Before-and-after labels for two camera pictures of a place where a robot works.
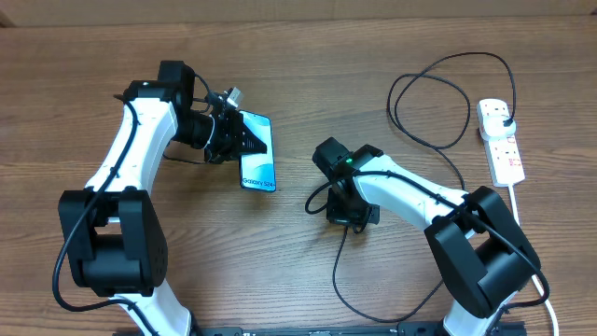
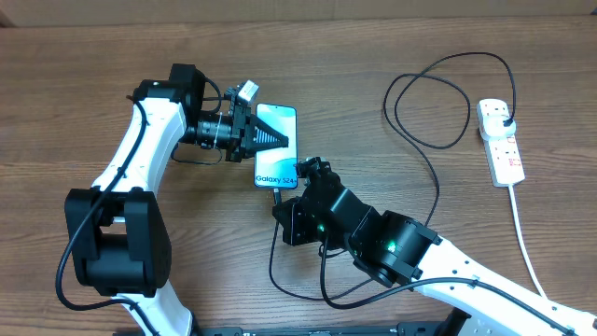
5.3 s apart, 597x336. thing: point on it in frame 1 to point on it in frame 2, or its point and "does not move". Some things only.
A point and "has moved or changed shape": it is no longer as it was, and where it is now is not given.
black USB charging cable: [398, 96] to [306, 297]
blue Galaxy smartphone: [256, 170] has moved or changed shape
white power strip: [502, 153] does not move
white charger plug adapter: [492, 126] does not move
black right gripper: [340, 216] to [298, 211]
